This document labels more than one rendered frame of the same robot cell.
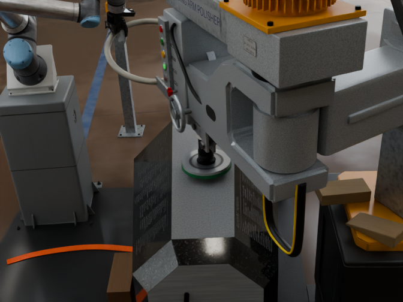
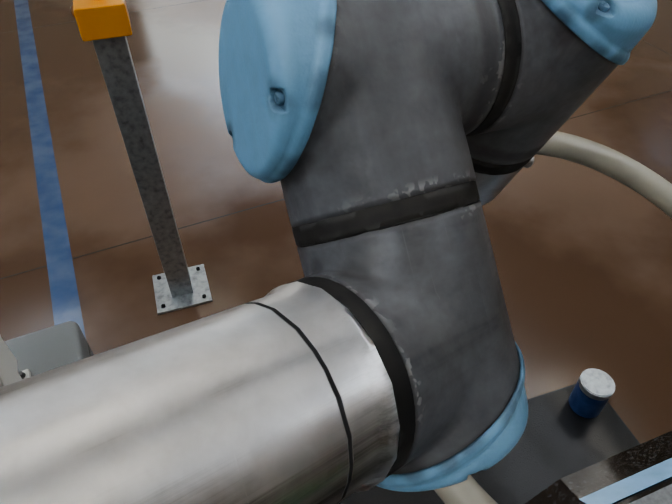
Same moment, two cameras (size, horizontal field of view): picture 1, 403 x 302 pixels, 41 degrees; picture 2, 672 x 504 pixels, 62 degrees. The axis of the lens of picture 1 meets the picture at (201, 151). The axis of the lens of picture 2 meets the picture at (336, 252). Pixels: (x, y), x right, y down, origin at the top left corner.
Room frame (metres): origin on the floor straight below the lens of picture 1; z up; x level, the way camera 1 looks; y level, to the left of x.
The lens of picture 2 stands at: (2.43, 0.59, 1.60)
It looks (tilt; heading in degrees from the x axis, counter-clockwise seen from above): 44 degrees down; 337
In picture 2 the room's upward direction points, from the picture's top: straight up
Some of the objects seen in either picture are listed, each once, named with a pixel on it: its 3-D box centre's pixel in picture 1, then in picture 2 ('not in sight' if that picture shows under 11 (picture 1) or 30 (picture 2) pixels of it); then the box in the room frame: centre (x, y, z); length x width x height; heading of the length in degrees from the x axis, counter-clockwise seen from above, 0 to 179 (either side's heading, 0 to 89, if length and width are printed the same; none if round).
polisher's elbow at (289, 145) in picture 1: (285, 130); not in sight; (1.41, -0.25, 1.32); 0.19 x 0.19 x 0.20
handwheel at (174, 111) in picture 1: (185, 111); not in sight; (1.87, 0.05, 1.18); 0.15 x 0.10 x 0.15; 21
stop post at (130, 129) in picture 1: (123, 70); (148, 173); (3.97, 0.57, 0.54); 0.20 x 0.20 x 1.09; 86
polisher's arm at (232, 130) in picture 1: (241, 108); not in sight; (1.66, -0.14, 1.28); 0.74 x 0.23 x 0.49; 21
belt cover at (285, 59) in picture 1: (238, 14); not in sight; (1.70, -0.14, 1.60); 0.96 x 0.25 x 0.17; 21
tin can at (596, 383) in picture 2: not in sight; (591, 393); (2.97, -0.50, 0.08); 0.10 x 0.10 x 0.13
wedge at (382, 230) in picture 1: (376, 225); not in sight; (1.58, -0.63, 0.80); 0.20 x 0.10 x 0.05; 41
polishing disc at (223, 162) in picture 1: (206, 161); not in sight; (2.03, -0.02, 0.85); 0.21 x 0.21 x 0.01
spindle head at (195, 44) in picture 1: (208, 72); not in sight; (1.95, -0.05, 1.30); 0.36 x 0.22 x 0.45; 21
